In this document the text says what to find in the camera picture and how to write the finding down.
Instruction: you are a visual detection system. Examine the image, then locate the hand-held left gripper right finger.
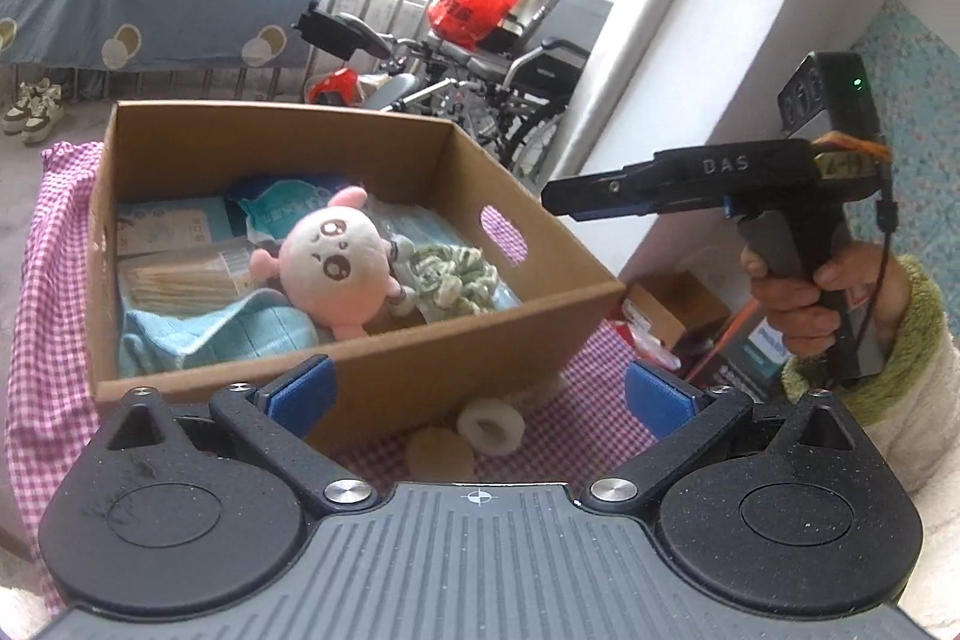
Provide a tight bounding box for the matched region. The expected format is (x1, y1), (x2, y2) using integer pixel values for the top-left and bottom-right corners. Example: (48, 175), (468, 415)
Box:
(579, 361), (882, 515)

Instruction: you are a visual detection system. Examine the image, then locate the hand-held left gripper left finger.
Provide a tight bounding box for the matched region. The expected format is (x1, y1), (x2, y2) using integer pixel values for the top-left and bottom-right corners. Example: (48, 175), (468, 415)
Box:
(97, 355), (382, 512)

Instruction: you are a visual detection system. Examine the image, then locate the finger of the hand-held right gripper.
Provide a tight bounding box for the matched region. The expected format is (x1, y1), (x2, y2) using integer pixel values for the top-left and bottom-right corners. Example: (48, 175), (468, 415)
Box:
(541, 156), (734, 223)

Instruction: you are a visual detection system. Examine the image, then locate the teal towel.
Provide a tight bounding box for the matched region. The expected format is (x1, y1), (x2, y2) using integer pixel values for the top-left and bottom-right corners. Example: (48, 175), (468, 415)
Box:
(118, 287), (322, 380)

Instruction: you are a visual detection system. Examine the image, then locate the brown cardboard box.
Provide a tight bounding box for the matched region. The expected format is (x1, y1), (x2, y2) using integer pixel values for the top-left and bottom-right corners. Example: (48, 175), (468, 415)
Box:
(84, 100), (627, 457)

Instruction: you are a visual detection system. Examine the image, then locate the pink plush toy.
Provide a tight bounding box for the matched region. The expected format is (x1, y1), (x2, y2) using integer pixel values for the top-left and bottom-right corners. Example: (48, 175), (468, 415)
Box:
(249, 185), (417, 341)

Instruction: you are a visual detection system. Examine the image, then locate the yellow round puff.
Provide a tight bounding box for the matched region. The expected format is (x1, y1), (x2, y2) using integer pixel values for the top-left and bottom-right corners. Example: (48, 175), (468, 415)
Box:
(405, 426), (477, 482)

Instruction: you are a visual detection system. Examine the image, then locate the white tape roll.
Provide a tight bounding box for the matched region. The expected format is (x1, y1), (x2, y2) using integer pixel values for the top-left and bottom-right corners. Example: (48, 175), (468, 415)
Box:
(457, 398), (526, 457)

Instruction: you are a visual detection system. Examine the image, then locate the cotton swab packet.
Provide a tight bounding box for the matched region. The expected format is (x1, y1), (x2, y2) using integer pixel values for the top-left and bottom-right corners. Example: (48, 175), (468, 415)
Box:
(116, 239), (282, 315)

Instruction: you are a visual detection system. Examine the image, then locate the green white scrunchie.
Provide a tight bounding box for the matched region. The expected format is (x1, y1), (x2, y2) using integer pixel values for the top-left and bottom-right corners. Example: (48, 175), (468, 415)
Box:
(405, 242), (502, 317)

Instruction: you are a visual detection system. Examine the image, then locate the white blue wipes packet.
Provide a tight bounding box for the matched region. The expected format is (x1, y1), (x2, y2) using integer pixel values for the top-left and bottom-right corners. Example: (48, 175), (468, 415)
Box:
(238, 188), (353, 245)

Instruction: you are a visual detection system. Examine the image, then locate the person's right forearm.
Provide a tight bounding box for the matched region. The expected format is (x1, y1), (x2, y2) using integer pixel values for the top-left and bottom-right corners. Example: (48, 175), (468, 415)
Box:
(780, 254), (960, 498)

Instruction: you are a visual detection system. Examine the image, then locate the person's right hand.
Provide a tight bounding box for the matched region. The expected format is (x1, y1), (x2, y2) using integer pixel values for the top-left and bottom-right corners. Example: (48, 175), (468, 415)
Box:
(739, 239), (912, 362)

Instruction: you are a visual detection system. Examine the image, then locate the small cardboard carton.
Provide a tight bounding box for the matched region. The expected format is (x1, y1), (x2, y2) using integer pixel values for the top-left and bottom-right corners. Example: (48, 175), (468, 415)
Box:
(622, 269), (732, 352)

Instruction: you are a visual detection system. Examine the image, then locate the orange appliance carton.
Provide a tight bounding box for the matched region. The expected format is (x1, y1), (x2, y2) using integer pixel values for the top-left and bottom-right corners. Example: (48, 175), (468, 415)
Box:
(686, 299), (796, 401)

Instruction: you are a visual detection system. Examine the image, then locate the black wheelchair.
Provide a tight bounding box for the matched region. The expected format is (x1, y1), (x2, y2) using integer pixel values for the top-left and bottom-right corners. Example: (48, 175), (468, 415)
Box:
(296, 0), (631, 176)

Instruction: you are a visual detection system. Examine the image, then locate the floral quilt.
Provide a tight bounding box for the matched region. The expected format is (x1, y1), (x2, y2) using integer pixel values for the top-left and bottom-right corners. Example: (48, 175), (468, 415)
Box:
(847, 0), (960, 326)

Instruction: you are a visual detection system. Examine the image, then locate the grey white curtain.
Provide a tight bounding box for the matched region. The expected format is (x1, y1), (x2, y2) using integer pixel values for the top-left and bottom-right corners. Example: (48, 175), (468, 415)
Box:
(540, 0), (751, 191)

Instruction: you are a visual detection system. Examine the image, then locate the small light blue box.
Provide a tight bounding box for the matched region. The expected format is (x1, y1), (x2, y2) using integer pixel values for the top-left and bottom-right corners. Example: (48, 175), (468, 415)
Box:
(114, 196), (252, 259)

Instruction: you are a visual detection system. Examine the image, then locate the red plastic bag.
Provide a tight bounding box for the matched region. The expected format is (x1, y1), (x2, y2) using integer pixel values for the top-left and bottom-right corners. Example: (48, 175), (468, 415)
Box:
(427, 0), (524, 52)

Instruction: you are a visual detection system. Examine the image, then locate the pink checkered tablecloth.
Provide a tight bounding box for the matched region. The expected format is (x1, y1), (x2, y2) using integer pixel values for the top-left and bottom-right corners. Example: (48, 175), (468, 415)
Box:
(4, 141), (680, 615)

